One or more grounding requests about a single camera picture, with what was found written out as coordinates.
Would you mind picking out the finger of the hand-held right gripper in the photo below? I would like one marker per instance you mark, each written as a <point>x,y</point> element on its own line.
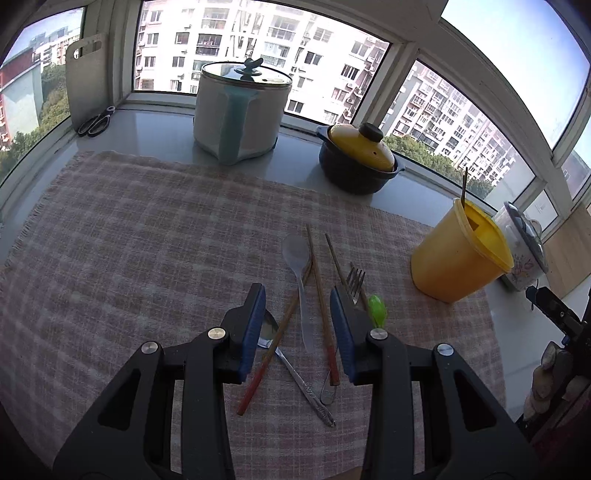
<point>549,307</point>

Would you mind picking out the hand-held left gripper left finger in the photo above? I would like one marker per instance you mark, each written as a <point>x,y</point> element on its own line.
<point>254,332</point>

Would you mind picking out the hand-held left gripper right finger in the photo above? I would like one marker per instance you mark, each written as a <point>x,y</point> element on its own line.
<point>341,332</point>

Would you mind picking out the metal spoon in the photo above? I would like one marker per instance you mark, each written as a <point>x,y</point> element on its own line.
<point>270,330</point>

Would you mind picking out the wooden chopstick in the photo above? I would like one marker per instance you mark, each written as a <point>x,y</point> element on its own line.
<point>339,258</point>
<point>286,318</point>
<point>318,286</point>
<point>463,194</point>

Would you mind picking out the green plastic spoon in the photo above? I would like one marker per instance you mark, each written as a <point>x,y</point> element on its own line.
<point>377,311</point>

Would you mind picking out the metal fork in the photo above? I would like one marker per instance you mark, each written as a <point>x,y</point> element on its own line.
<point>356,281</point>

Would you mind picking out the translucent plastic spoon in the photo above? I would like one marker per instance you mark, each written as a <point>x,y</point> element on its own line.
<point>295,254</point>

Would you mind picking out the yellow utensil holder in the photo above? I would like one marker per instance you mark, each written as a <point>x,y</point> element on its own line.
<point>448,258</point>

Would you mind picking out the white floral rice cooker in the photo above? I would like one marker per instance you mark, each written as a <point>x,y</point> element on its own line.
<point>521,270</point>

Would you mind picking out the pink checked table cloth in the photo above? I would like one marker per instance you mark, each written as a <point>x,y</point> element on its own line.
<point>138,230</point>

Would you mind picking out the dark blue casserole pot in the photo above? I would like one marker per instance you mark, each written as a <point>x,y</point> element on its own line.
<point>346,170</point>

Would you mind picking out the yellow casserole lid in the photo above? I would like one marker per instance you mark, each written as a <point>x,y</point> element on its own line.
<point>355,145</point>

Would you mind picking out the white cooking pot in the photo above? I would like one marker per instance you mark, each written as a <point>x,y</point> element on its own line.
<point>263,120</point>

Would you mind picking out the black kitchen scissors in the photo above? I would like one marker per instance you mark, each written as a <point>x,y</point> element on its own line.
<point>94,123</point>

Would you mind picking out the glass pot lid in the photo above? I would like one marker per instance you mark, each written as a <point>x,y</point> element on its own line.
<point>221,71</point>

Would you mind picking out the white framed bay window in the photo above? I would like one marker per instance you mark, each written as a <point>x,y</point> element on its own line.
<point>401,69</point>

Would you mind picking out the white cutting board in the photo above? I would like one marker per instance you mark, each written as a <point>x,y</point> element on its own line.
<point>87,78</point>

